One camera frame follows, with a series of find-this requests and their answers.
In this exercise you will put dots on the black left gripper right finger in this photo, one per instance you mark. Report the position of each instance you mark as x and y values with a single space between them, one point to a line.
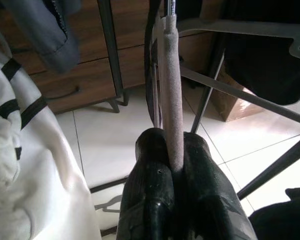
205 200

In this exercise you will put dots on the blue-grey garment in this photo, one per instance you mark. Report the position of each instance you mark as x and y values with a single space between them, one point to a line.
45 32

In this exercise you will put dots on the grey flocked hanger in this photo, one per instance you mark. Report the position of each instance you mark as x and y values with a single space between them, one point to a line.
172 100

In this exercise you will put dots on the dark wooden drawer cabinet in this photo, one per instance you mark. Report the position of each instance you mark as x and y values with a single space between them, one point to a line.
90 80

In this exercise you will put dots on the white garment black stripes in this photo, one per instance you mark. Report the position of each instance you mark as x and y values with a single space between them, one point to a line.
40 175

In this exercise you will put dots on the plastic wrapped cardboard box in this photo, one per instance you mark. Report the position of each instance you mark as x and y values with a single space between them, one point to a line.
231 107

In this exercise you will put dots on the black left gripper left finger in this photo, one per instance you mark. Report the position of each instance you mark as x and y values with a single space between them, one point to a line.
150 187

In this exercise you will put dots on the black clothes rack silver rail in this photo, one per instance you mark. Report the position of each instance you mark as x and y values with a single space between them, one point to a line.
272 166

